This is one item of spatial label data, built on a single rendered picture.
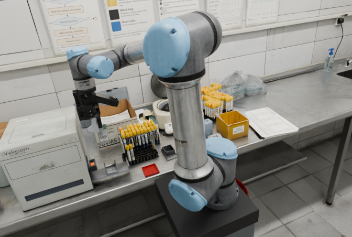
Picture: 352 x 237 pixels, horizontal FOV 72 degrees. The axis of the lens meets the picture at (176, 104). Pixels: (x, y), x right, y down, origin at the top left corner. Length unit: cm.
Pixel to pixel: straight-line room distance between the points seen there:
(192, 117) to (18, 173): 74
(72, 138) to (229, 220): 64
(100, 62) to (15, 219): 72
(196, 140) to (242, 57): 142
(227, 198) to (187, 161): 28
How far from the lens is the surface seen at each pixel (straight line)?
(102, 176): 117
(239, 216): 92
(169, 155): 124
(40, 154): 107
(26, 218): 120
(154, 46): 54
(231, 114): 145
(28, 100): 166
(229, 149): 80
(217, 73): 189
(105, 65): 84
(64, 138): 103
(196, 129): 62
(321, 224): 226
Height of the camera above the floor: 164
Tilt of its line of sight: 25 degrees down
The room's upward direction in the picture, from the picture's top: 5 degrees counter-clockwise
